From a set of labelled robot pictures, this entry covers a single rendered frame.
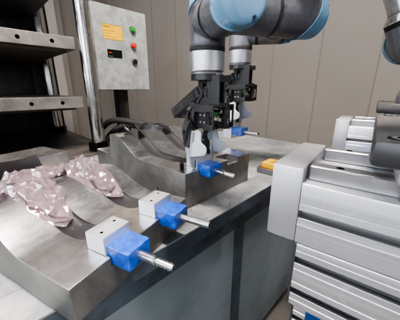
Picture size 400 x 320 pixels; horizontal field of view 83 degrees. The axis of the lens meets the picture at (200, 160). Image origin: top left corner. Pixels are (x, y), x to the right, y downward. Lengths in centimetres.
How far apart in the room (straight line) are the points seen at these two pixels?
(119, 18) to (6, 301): 127
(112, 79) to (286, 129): 163
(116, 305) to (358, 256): 41
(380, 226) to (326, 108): 203
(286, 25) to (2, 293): 60
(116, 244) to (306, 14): 47
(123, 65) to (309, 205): 126
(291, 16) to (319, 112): 184
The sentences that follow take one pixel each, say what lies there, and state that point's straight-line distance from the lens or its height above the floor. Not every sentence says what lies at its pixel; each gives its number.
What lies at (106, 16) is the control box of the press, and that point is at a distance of 141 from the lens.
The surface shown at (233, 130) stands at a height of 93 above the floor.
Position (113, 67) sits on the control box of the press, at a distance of 137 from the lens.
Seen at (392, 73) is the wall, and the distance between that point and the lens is 225.
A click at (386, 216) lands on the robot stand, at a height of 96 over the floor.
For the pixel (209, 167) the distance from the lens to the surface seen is 52.
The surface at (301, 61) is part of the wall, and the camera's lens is 233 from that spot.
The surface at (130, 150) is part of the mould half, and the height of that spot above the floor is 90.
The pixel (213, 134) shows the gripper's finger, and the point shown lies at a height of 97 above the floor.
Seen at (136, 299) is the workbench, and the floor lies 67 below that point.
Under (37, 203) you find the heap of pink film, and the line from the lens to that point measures 46.
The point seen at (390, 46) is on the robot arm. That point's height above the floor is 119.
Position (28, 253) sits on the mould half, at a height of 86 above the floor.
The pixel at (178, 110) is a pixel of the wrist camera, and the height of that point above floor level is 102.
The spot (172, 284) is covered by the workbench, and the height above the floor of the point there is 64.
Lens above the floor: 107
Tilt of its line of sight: 17 degrees down
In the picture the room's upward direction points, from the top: straight up
